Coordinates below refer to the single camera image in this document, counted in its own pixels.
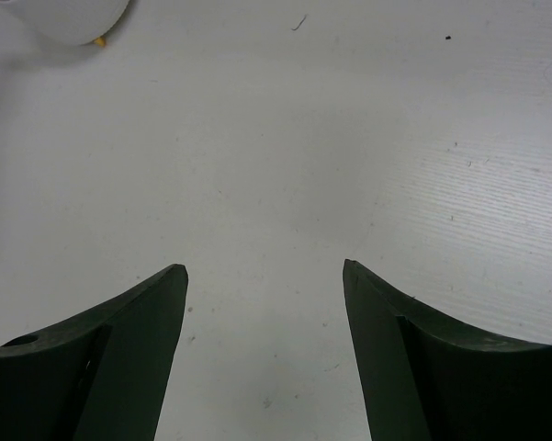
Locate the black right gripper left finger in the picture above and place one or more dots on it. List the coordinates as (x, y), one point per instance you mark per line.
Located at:
(99, 375)

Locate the white round divided container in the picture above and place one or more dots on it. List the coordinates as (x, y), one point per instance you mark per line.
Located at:
(70, 22)

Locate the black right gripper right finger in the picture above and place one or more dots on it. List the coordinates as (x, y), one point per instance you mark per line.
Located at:
(428, 376)

